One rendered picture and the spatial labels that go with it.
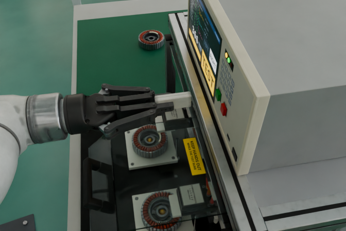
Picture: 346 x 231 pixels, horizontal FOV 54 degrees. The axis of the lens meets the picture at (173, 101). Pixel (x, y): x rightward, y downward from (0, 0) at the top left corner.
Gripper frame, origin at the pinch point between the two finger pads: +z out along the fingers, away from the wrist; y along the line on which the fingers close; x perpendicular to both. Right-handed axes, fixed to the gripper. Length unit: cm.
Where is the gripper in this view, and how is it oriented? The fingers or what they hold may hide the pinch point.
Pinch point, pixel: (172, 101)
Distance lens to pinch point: 66.6
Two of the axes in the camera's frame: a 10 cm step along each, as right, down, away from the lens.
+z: 9.8, -1.3, 1.2
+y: 1.8, 7.1, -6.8
